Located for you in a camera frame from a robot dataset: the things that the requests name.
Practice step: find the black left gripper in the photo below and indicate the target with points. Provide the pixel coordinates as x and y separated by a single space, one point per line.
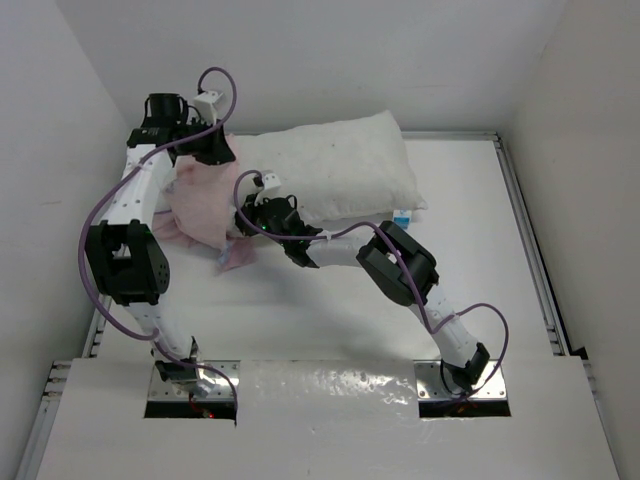
220 151

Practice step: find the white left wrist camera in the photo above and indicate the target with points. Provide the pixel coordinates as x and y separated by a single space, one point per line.
206 105

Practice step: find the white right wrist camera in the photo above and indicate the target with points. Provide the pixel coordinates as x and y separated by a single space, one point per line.
268 180

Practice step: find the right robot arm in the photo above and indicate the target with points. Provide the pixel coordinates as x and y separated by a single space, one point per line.
402 269

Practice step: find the aluminium table frame rail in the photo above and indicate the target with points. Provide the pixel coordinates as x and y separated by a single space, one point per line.
274 311

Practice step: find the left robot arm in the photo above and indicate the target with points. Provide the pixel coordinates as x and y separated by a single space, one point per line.
125 259

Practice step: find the blue white pillow label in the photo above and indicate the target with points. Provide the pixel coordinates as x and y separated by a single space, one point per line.
402 218

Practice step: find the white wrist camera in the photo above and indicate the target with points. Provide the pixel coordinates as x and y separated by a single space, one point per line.
268 180
206 105

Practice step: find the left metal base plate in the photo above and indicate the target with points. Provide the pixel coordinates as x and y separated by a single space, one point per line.
170 382

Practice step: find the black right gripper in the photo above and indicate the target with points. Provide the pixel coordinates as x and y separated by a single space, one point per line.
252 207

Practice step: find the white front cover board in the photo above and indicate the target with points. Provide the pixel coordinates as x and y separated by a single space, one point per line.
322 420

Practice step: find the white pillow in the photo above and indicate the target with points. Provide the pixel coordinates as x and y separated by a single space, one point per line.
338 170

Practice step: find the pink pillowcase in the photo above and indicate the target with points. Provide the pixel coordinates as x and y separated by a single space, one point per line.
199 210

